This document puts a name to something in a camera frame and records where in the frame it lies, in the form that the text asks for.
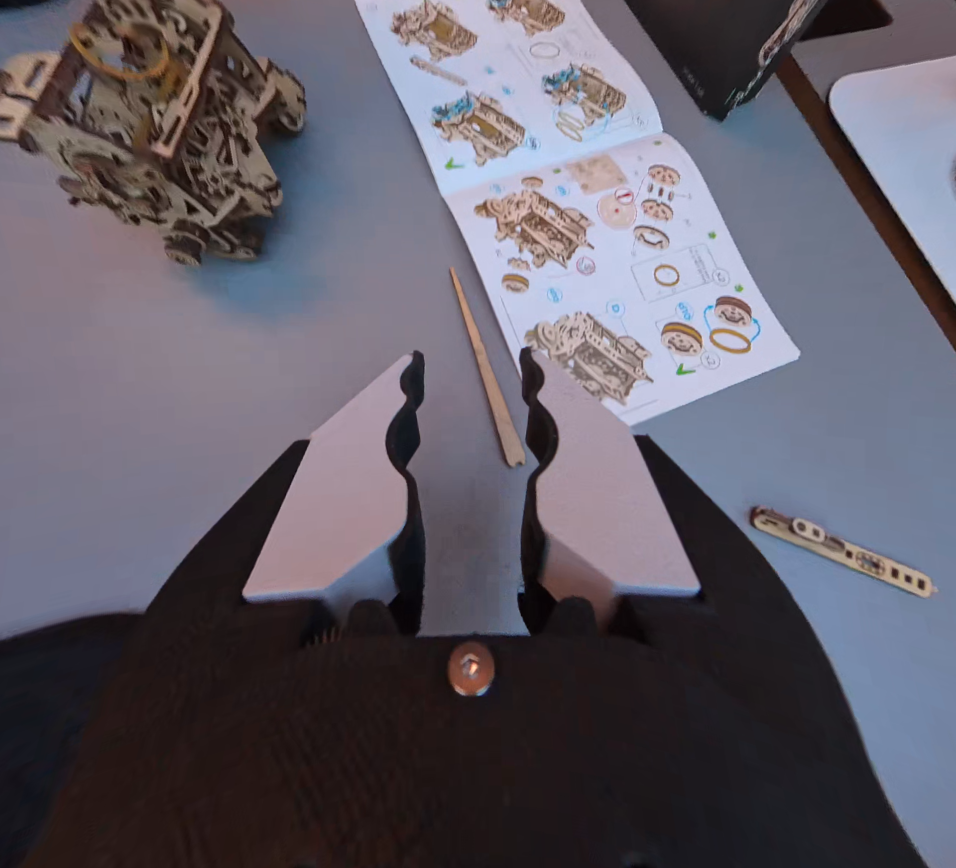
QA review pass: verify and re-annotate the wooden mechanical model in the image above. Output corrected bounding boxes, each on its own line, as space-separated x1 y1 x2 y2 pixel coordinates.
0 0 309 268

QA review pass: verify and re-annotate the open instruction booklet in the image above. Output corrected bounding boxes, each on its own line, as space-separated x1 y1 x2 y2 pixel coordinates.
355 0 802 429

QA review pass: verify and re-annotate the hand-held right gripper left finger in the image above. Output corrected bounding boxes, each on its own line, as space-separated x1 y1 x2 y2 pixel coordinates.
242 351 427 636

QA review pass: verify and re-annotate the black model kit box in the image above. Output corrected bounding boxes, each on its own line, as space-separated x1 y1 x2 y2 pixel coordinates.
570 0 893 122

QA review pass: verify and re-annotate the thin wooden stick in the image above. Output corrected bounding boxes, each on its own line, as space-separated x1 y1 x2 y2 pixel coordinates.
448 266 528 469

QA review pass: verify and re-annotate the white rounded tray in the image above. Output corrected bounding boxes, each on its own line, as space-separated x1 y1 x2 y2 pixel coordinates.
829 58 956 348

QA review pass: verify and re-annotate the flat wooden strip part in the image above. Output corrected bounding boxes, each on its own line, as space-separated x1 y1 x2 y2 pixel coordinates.
749 504 937 599

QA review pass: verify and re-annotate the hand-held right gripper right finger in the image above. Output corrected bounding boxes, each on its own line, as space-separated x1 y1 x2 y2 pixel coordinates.
517 347 703 636

